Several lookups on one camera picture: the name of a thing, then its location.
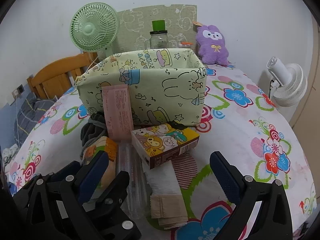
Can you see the orange green tissue pack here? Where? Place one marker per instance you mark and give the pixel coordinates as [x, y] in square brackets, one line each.
[111, 148]

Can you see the glass mason jar mug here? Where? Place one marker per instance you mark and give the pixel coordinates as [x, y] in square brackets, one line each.
[157, 40]

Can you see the beige cloth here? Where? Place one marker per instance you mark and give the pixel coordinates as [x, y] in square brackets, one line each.
[166, 201]

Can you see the cartoon fabric storage box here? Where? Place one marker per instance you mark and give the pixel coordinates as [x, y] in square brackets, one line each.
[164, 84]

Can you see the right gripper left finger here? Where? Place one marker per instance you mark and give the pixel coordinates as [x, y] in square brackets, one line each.
[89, 176]

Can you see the grey drawstring pouch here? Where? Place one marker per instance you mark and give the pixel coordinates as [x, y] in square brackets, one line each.
[93, 130]

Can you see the beige door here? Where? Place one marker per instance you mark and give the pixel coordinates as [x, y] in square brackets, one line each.
[305, 121]

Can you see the wooden bed headboard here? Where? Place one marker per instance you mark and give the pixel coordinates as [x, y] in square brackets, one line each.
[54, 79]

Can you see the wall power socket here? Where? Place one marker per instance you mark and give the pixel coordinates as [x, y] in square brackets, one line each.
[18, 91]

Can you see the cotton swab jar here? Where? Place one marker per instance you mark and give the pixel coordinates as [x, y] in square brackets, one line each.
[188, 45]

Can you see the white standing fan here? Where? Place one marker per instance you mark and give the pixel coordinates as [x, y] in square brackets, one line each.
[288, 85]

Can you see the cartoon animal carton box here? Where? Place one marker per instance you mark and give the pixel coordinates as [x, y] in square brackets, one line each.
[158, 144]

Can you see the floral tablecloth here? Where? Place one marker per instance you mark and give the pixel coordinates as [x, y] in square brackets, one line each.
[238, 120]

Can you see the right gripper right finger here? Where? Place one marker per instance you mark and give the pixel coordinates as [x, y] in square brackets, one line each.
[228, 176]

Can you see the pink paper packet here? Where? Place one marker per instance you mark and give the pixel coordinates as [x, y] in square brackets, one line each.
[117, 112]

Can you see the clear plastic sleeve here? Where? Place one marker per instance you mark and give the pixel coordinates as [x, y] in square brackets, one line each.
[137, 202]

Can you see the purple bunny plush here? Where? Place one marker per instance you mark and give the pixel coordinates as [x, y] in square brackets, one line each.
[211, 45]

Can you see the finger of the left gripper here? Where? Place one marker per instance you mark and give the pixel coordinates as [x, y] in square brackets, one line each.
[110, 201]
[62, 178]

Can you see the green desk fan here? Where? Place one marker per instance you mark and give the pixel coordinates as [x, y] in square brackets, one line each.
[94, 28]

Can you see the green cartoon cardboard panel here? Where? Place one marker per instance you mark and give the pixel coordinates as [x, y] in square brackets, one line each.
[136, 25]

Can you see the blue plaid pillow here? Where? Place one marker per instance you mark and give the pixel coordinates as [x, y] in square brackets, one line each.
[28, 116]

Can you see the green plastic cup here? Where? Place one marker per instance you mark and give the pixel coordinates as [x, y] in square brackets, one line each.
[158, 25]

